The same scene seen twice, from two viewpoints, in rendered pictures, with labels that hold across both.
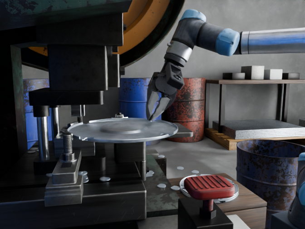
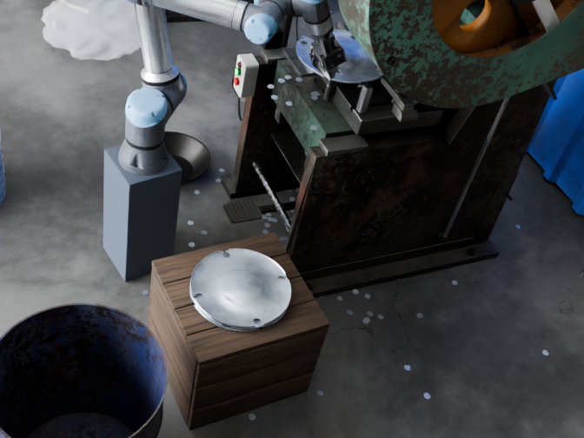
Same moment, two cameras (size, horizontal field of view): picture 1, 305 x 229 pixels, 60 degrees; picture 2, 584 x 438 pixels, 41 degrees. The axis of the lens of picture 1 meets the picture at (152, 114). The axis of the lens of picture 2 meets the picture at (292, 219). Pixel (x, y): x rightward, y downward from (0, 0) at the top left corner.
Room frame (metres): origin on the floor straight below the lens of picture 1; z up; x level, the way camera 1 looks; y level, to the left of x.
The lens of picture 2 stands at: (2.67, -0.74, 2.08)
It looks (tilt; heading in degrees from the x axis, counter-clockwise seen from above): 44 degrees down; 158
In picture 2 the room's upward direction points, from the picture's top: 14 degrees clockwise
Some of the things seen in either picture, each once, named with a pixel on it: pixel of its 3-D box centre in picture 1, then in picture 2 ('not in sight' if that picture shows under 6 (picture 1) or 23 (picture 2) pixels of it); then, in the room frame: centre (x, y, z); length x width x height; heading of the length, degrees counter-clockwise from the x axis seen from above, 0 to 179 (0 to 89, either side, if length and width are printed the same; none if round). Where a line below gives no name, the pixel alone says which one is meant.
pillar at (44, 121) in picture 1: (42, 129); not in sight; (0.58, 0.25, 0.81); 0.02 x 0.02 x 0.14
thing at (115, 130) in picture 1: (123, 127); (341, 55); (0.70, 0.08, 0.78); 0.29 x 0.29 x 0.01
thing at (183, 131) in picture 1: (141, 151); (323, 74); (0.71, 0.03, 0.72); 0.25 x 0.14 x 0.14; 101
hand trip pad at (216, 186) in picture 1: (208, 204); not in sight; (0.39, -0.09, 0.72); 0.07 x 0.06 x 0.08; 101
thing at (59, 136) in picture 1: (77, 139); not in sight; (0.67, 0.20, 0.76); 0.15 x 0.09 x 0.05; 11
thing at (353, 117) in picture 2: (76, 170); (368, 80); (0.67, 0.20, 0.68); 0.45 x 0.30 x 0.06; 11
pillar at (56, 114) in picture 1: (55, 117); not in sight; (0.74, 0.28, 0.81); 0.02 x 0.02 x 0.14
